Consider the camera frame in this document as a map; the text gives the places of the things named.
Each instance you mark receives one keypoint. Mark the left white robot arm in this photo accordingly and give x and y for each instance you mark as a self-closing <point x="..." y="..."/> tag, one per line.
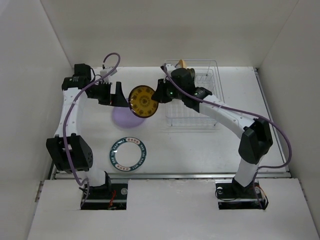
<point x="67" y="148"/>

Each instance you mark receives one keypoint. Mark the beige deep plate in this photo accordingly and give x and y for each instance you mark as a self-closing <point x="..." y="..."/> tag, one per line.
<point x="181" y="64"/>

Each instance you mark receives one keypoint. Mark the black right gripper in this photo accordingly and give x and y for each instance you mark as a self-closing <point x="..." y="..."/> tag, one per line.
<point x="159" y="95"/>

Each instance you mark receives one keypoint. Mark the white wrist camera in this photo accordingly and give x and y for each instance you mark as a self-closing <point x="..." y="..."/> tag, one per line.
<point x="107" y="70"/>
<point x="168" y="68"/>

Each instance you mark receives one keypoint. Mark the yellow patterned plate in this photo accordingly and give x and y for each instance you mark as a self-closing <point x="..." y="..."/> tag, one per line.
<point x="141" y="103"/>
<point x="192" y="72"/>

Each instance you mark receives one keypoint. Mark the white plate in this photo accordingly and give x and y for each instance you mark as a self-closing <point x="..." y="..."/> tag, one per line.
<point x="127" y="154"/>

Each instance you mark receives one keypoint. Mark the lilac plastic plate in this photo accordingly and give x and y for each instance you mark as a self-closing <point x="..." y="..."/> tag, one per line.
<point x="124" y="118"/>

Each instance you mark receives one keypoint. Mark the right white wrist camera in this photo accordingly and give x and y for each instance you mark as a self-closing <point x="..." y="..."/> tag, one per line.
<point x="168" y="68"/>

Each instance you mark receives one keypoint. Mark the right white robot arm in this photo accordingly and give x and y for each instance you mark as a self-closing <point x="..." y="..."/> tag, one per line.
<point x="254" y="133"/>

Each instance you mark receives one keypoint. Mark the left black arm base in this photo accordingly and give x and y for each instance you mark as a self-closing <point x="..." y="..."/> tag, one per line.
<point x="112" y="199"/>

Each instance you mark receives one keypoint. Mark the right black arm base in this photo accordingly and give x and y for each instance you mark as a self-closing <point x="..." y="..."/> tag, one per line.
<point x="232" y="196"/>

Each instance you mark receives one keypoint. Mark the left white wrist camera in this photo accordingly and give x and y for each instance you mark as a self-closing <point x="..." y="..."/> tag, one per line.
<point x="107" y="70"/>

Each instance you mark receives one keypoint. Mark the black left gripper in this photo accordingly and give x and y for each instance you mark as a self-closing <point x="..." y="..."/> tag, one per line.
<point x="117" y="99"/>

